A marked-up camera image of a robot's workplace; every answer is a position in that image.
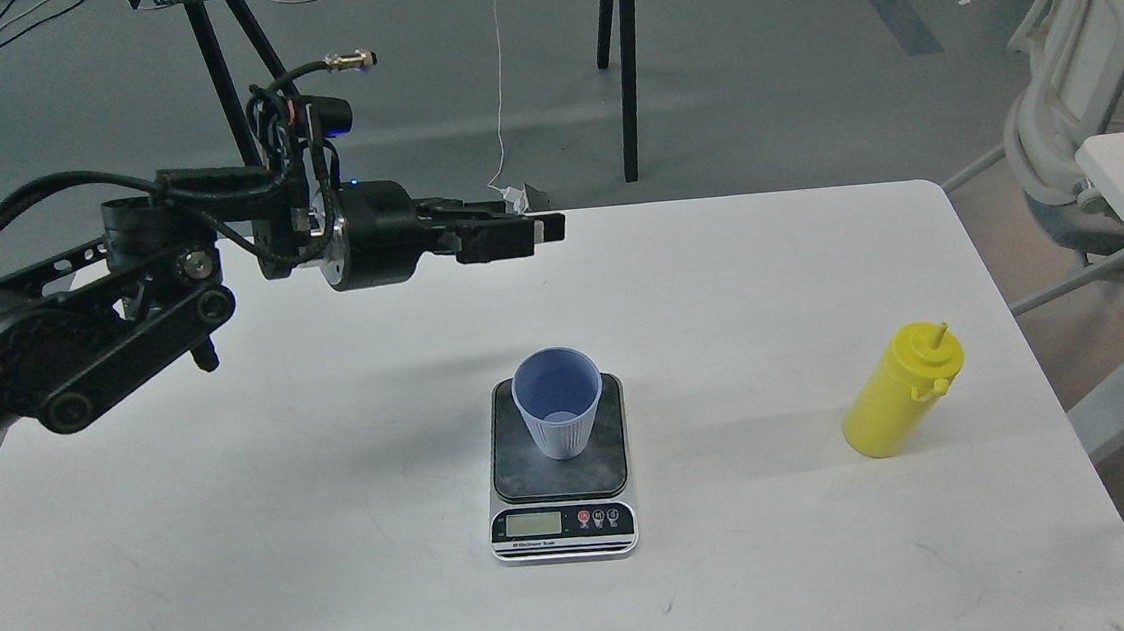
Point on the white office chair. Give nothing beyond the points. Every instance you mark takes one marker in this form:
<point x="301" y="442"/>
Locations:
<point x="1075" y="50"/>

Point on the yellow squeeze bottle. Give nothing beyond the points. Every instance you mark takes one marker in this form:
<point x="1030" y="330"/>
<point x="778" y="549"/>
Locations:
<point x="916" y="369"/>

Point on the digital kitchen scale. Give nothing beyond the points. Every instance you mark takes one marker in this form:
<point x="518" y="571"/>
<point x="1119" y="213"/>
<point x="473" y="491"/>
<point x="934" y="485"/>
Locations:
<point x="551" y="510"/>

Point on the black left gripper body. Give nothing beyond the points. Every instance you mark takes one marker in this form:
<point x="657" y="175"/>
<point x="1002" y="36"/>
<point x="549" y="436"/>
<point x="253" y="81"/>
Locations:
<point x="379" y="233"/>

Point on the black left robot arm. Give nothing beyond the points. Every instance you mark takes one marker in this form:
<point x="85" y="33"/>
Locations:
<point x="82" y="330"/>

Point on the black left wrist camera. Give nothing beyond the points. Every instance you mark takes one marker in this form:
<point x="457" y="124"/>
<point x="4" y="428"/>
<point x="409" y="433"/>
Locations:
<point x="320" y="118"/>

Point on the blue plastic cup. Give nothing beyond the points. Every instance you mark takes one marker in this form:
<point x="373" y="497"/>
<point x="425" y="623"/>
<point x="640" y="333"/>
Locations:
<point x="557" y="392"/>

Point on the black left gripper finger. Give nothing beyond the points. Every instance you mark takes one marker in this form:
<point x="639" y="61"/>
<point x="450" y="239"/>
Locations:
<point x="453" y="212"/>
<point x="489" y="240"/>

